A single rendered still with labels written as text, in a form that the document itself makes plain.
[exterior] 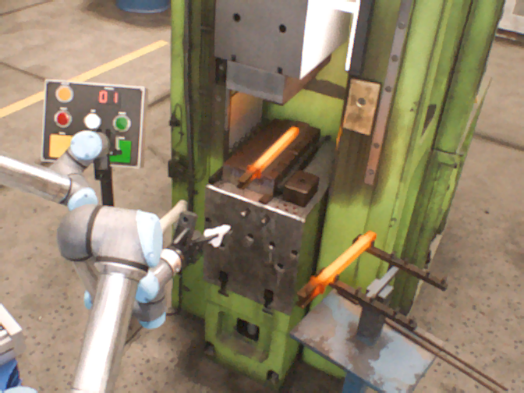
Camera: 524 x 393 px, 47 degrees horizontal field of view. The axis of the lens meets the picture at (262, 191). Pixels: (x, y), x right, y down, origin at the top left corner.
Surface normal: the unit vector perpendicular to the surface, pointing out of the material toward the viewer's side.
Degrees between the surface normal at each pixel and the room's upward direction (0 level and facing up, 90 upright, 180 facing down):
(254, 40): 90
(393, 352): 0
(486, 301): 0
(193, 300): 90
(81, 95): 60
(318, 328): 0
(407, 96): 90
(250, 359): 90
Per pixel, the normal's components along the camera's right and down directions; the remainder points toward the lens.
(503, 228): 0.07, -0.82
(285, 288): -0.44, 0.48
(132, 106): 0.01, 0.07
